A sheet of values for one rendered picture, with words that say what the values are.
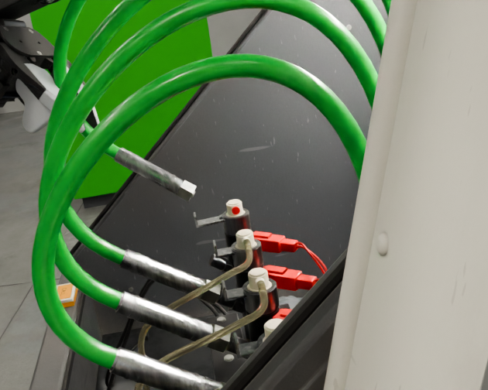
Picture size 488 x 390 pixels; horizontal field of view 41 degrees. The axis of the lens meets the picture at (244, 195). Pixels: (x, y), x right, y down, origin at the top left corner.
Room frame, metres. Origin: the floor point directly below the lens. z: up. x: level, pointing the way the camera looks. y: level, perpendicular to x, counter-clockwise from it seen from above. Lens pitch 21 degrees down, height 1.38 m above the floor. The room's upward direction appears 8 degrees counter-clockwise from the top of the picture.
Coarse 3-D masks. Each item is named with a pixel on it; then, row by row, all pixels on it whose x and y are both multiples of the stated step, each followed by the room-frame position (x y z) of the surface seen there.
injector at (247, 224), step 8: (224, 216) 0.63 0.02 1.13; (240, 216) 0.62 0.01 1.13; (248, 216) 0.62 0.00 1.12; (224, 224) 0.63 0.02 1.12; (232, 224) 0.62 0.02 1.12; (240, 224) 0.62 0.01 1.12; (248, 224) 0.62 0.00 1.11; (232, 232) 0.62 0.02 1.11; (232, 240) 0.62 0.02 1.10; (216, 264) 0.62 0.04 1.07; (224, 264) 0.62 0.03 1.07; (232, 264) 0.62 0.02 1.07; (224, 272) 0.63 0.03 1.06; (248, 336) 0.62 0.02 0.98
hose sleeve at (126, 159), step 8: (120, 152) 0.71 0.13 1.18; (128, 152) 0.71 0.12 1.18; (120, 160) 0.70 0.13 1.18; (128, 160) 0.70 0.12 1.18; (136, 160) 0.70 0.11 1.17; (144, 160) 0.71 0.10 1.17; (128, 168) 0.71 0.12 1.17; (136, 168) 0.70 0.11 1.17; (144, 168) 0.70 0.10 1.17; (152, 168) 0.70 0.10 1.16; (160, 168) 0.71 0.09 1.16; (144, 176) 0.70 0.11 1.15; (152, 176) 0.70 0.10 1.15; (160, 176) 0.70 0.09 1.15; (168, 176) 0.70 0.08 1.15; (176, 176) 0.70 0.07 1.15; (160, 184) 0.70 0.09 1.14; (168, 184) 0.69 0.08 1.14; (176, 184) 0.69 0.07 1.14; (176, 192) 0.69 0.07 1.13
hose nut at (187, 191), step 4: (184, 180) 0.70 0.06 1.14; (184, 184) 0.69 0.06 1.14; (188, 184) 0.70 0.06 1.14; (192, 184) 0.70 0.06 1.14; (180, 188) 0.69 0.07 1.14; (184, 188) 0.69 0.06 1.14; (188, 188) 0.69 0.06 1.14; (192, 188) 0.69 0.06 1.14; (180, 192) 0.69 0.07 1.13; (184, 192) 0.69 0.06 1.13; (188, 192) 0.69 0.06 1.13; (192, 192) 0.69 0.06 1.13; (180, 196) 0.69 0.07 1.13; (184, 196) 0.69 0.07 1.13; (188, 196) 0.69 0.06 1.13; (192, 196) 0.69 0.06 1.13; (188, 200) 0.69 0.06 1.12
